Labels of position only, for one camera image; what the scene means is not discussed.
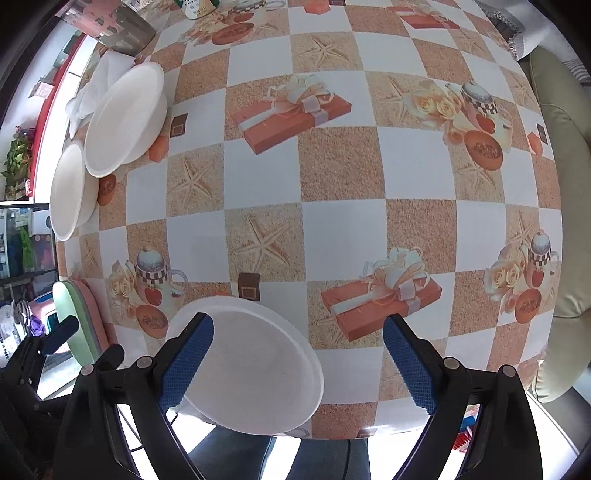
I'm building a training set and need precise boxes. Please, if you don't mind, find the white round plate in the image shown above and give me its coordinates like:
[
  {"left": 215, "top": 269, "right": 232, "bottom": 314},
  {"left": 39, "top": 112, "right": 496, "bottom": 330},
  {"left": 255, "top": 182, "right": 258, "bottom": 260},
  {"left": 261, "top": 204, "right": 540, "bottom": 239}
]
[
  {"left": 84, "top": 62, "right": 167, "bottom": 178},
  {"left": 166, "top": 296, "right": 324, "bottom": 436},
  {"left": 49, "top": 141, "right": 99, "bottom": 242}
]

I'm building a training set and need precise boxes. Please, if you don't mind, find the green square plate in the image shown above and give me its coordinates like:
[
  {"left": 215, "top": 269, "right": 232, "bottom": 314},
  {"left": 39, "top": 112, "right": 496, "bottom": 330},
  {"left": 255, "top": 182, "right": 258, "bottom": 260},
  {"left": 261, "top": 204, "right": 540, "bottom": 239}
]
[{"left": 52, "top": 281, "right": 102, "bottom": 366}]

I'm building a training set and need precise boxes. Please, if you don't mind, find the green potted plant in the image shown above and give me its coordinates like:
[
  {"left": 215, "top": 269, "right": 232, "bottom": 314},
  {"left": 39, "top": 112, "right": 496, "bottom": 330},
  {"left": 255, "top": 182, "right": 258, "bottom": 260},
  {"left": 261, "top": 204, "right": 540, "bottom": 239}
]
[{"left": 2, "top": 126, "right": 36, "bottom": 201}]

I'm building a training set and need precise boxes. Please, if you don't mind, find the pink plastic stool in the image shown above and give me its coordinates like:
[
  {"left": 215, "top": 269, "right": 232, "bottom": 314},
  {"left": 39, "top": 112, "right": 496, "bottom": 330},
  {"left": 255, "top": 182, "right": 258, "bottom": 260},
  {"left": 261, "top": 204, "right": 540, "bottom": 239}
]
[{"left": 28, "top": 292, "right": 59, "bottom": 336}]

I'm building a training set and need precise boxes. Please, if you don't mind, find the checkered patterned tablecloth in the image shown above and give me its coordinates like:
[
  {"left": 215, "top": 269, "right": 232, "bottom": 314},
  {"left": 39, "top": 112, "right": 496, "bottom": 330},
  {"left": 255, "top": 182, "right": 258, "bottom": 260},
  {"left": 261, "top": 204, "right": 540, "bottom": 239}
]
[{"left": 58, "top": 1, "right": 562, "bottom": 439}]

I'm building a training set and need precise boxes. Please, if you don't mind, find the red trimmed white counter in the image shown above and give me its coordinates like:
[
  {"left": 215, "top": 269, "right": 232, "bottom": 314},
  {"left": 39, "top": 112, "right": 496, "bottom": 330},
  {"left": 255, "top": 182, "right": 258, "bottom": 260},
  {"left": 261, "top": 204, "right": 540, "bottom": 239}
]
[{"left": 27, "top": 34, "right": 97, "bottom": 204}]

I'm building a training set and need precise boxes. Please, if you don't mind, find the metal cup pink wrap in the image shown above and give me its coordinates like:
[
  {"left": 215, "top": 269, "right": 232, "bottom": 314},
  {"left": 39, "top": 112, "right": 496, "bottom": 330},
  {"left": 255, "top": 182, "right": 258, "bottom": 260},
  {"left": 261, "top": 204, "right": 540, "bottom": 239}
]
[{"left": 57, "top": 0, "right": 156, "bottom": 56}]

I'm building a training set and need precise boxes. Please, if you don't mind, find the black cable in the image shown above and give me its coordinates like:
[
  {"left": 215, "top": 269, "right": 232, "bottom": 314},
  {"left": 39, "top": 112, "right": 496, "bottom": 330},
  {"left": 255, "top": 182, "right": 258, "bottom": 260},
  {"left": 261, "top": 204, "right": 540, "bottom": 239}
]
[{"left": 117, "top": 407, "right": 184, "bottom": 455}]

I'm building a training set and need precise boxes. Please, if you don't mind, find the glass display cabinet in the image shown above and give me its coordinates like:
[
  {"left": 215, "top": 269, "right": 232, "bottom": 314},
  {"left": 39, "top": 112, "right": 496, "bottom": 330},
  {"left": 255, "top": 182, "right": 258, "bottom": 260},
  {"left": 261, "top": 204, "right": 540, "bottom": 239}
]
[{"left": 1, "top": 202, "right": 58, "bottom": 304}]

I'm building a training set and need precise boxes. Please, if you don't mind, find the beige sofa cushion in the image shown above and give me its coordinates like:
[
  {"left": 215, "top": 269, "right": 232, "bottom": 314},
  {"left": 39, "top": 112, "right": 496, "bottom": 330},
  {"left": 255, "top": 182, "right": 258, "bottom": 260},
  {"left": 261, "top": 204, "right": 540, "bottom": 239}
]
[{"left": 525, "top": 47, "right": 590, "bottom": 403}]

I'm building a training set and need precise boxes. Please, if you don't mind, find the white napkin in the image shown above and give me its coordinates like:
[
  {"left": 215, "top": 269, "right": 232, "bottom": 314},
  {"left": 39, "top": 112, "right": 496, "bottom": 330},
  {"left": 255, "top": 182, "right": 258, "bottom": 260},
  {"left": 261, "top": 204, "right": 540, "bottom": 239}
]
[{"left": 66, "top": 50, "right": 134, "bottom": 139}]

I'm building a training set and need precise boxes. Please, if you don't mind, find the pink square plate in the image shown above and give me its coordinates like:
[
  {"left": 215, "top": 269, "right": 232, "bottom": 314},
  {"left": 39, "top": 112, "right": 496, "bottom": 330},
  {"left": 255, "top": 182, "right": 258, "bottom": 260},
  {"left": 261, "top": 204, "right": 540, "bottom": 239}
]
[{"left": 73, "top": 280, "right": 110, "bottom": 351}]

